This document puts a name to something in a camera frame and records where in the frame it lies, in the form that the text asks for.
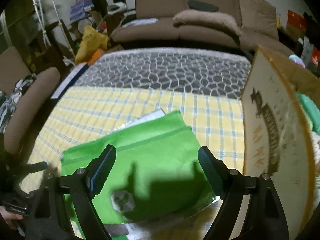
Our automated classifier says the green fabric bag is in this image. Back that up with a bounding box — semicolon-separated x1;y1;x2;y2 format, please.
61;111;214;224

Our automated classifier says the yellow plaid tablecloth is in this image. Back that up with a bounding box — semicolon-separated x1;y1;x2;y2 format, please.
19;86;247;240

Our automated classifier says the cardboard box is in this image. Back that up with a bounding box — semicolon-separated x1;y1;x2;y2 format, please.
241;46;316;239

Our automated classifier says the dark blue box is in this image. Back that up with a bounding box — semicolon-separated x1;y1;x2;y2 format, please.
51;63;89;100

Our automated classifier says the grey pebble pattern mat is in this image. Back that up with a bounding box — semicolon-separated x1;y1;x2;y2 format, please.
75;48;251;99

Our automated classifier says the green plastic package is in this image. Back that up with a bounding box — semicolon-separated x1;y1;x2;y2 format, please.
296;93;319;135

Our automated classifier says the brown armchair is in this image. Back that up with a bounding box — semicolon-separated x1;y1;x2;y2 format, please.
1;46;61;154

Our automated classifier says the yellow plastic bag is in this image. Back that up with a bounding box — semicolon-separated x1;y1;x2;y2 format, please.
75;25;109;64

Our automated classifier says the pastel round container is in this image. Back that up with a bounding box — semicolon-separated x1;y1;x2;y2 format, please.
288;54;305;68

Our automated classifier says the beige pillow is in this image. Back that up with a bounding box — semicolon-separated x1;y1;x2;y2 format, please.
172;10;241;36

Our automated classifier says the white clothes rack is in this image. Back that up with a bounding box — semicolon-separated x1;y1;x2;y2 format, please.
32;0;75;62

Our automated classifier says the red boxes stack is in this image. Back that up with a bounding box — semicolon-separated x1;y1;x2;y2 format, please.
286;10;306;41

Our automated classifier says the brown sofa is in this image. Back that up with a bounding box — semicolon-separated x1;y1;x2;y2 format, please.
111;0;293;56

